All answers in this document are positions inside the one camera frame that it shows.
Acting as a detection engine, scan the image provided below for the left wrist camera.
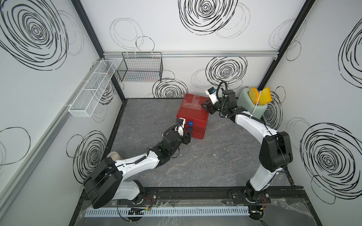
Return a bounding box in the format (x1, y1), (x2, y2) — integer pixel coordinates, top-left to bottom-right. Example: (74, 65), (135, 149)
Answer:
(176, 118), (186, 136)

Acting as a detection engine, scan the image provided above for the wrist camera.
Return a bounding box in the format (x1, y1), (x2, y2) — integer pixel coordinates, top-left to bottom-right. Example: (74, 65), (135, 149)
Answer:
(205, 87), (219, 105)
(176, 118), (186, 136)

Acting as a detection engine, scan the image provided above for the grey slotted cable duct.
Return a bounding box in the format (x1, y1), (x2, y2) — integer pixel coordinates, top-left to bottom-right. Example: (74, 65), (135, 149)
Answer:
(84, 206), (250, 218)

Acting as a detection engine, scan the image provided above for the translucent plastic cup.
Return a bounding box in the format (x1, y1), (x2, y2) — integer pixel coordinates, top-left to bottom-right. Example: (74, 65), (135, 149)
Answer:
(107, 152), (122, 161)

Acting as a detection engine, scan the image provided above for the white wire shelf basket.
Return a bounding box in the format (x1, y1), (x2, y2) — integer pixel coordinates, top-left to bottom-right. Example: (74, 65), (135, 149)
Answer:
(68, 59), (116, 118)

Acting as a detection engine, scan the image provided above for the red drawer cabinet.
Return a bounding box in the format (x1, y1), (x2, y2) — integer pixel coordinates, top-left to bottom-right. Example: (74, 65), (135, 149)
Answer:
(177, 94), (209, 126)

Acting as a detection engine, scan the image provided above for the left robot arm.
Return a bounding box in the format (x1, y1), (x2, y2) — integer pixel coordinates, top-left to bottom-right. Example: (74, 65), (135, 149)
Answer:
(83, 126), (192, 209)

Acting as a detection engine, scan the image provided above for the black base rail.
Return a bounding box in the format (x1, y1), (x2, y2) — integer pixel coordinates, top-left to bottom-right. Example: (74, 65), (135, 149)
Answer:
(118, 186), (307, 205)

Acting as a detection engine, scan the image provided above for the yellow toast slice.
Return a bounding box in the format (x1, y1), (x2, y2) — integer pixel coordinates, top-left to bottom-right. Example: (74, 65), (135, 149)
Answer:
(258, 87), (273, 105)

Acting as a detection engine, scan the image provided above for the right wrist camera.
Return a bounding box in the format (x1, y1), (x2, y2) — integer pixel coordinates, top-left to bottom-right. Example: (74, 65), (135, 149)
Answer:
(205, 87), (219, 105)

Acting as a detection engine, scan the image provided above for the red drawer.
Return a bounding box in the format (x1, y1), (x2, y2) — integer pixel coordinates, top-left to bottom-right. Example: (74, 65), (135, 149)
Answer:
(177, 115), (208, 130)
(188, 126), (206, 136)
(191, 131), (204, 140)

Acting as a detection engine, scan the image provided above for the orange toast slice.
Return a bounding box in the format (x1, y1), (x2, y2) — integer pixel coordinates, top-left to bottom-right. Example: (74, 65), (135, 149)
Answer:
(248, 87), (259, 105)

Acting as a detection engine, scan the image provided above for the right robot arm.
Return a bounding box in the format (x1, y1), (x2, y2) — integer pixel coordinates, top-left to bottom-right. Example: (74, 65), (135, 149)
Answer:
(201, 87), (293, 203)

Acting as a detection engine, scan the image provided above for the black wire basket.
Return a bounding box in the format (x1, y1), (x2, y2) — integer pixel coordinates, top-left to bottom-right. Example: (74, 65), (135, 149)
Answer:
(117, 52), (163, 82)

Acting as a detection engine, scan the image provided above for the mint green toaster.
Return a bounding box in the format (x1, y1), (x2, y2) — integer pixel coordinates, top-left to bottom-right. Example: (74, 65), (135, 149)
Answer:
(237, 88), (268, 118)

